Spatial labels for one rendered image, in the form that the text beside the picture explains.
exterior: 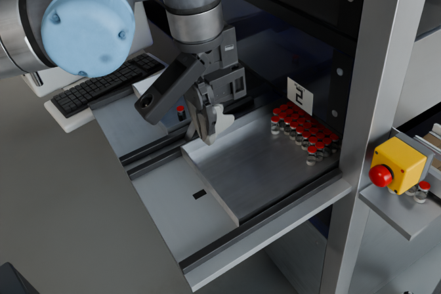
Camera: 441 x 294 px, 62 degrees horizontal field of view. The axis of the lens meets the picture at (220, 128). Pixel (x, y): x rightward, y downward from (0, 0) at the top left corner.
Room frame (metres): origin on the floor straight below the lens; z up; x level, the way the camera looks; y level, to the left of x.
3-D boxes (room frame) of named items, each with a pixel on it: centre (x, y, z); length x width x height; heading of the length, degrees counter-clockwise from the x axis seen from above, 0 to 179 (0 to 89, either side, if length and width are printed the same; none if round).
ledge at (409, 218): (0.45, -0.36, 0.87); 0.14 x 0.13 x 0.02; 116
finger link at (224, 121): (0.47, 0.00, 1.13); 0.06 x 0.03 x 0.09; 115
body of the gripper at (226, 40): (0.49, 0.01, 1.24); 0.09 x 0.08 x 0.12; 115
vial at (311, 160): (0.58, -0.20, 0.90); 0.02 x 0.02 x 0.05
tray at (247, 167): (0.62, -0.11, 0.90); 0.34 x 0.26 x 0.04; 116
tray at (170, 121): (0.92, 0.04, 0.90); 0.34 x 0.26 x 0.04; 116
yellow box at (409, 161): (0.44, -0.32, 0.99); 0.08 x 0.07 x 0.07; 116
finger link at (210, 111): (0.46, 0.02, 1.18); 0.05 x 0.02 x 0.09; 25
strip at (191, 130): (0.70, 0.12, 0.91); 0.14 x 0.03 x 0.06; 115
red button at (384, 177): (0.42, -0.28, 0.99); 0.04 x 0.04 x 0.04; 26
